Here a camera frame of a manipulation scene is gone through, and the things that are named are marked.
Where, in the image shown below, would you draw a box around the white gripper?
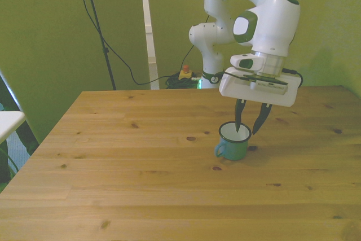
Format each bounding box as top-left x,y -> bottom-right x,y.
219,67 -> 301,136

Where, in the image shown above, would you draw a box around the teal enamel mug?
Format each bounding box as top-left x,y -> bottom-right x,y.
214,121 -> 252,161

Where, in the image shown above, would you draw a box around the yellow emergency stop button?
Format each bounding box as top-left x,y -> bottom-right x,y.
178,65 -> 193,81

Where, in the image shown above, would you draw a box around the green partition panel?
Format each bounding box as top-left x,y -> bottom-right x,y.
153,0 -> 361,91
0,0 -> 152,143

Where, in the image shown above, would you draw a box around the black tripod pole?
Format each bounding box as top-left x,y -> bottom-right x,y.
80,0 -> 117,91

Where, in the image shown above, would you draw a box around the white side table top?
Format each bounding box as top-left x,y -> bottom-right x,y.
0,110 -> 26,144

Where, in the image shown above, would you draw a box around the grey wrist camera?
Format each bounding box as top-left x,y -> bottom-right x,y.
243,74 -> 289,96

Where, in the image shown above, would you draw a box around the coiled dark cable bundle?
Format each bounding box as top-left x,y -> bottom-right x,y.
165,73 -> 202,90

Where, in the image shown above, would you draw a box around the thin black cable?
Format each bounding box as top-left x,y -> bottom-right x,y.
182,14 -> 211,67

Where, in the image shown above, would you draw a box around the white vertical post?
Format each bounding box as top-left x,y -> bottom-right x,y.
139,0 -> 160,89

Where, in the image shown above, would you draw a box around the black tripod camera cable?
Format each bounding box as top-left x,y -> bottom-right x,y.
70,0 -> 181,86

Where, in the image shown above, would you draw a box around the grey slanted frame bar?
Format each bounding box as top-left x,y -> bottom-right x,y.
0,68 -> 40,156

